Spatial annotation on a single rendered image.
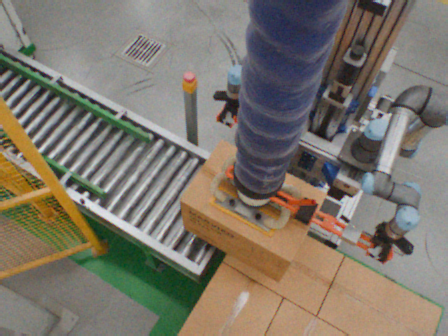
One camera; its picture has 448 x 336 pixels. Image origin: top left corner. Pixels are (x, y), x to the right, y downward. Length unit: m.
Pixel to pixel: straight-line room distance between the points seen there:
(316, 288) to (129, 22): 3.00
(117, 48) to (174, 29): 0.57
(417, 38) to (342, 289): 2.84
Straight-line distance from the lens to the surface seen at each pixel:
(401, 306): 2.66
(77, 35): 4.34
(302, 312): 2.48
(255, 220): 1.99
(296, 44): 1.05
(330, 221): 1.92
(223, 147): 2.18
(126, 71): 3.94
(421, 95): 1.81
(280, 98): 1.21
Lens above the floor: 2.94
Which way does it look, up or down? 63 degrees down
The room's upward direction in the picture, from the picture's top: 4 degrees clockwise
